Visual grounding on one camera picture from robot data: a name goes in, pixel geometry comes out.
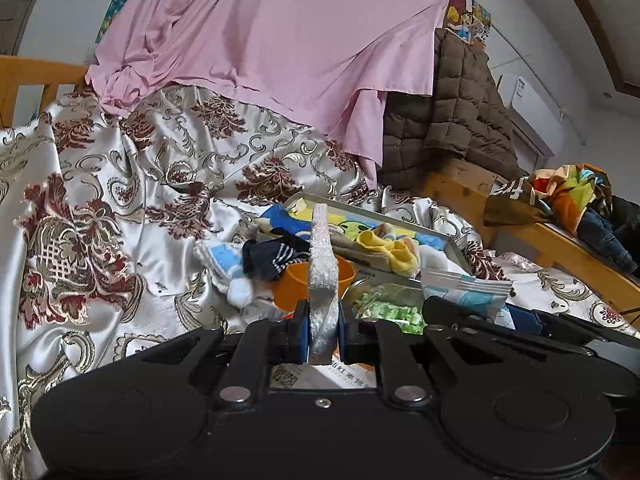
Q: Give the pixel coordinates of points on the white printed paper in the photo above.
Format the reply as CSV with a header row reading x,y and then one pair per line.
x,y
325,375

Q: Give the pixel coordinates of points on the white grey striped packet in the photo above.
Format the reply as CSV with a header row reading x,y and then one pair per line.
x,y
470,290

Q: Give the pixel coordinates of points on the orange plastic cup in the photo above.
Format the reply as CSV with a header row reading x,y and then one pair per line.
x,y
292,287

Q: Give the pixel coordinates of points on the blue orange wall poster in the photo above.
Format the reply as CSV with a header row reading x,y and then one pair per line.
x,y
120,0

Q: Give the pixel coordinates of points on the white blue baby cloth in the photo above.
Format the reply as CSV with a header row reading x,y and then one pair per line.
x,y
222,265

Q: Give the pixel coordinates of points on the striped yellow knit hat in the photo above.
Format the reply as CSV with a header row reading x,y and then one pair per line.
x,y
390,250

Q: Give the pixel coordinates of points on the cartoon figures wall poster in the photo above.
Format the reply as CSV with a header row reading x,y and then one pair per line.
x,y
465,15

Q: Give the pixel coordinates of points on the floral satin blanket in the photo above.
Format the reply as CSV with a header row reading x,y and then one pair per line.
x,y
125,210

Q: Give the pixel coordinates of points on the brown quilted jacket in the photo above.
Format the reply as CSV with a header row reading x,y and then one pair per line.
x,y
460,110

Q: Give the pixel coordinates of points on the grey metal tray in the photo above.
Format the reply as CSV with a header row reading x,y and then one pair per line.
x,y
450,242

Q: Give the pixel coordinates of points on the dark door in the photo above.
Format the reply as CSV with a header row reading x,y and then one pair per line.
x,y
15,20

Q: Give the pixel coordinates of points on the colourful patterned cloth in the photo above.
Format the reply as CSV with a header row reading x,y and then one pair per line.
x,y
570,195

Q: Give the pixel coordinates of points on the green filled plastic packet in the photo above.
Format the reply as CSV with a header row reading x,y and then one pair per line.
x,y
390,305

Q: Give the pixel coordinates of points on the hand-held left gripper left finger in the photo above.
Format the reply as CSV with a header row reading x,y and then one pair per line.
x,y
300,332

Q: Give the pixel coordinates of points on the navy striped sock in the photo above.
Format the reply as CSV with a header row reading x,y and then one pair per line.
x,y
272,260

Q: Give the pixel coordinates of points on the blue jeans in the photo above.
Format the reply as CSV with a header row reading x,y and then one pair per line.
x,y
607,240

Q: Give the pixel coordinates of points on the wooden bed frame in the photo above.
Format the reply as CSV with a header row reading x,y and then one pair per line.
x,y
550,250

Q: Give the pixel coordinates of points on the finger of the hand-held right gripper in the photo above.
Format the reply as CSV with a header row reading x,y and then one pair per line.
x,y
465,312
525,321

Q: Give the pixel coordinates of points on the dark garment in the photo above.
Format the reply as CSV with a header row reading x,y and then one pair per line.
x,y
627,215

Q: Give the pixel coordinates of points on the silver foil packet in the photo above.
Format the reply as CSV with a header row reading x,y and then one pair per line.
x,y
322,270

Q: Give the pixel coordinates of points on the yellow blue cartoon towel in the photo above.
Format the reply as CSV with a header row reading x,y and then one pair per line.
x,y
285,222

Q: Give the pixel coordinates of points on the pink bed sheet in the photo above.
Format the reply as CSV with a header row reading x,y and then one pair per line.
x,y
280,35

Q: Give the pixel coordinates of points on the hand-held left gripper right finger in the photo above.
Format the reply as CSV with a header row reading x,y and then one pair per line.
x,y
343,332

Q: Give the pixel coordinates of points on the white air conditioner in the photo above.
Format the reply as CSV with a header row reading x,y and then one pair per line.
x,y
530,110

